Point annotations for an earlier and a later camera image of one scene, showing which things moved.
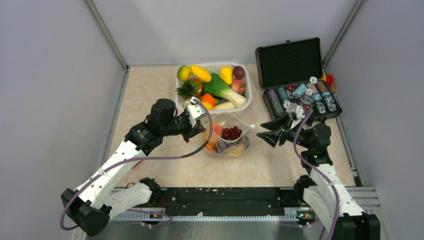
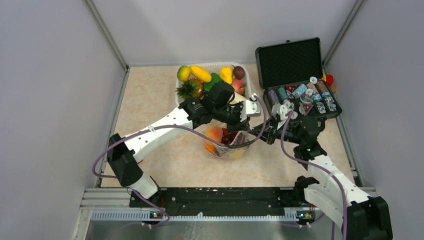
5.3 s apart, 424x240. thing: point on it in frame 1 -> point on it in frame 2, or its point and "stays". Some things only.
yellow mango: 200,73 stays
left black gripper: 192,131 -> 238,124
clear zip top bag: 230,136 stays
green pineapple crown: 186,90 stays
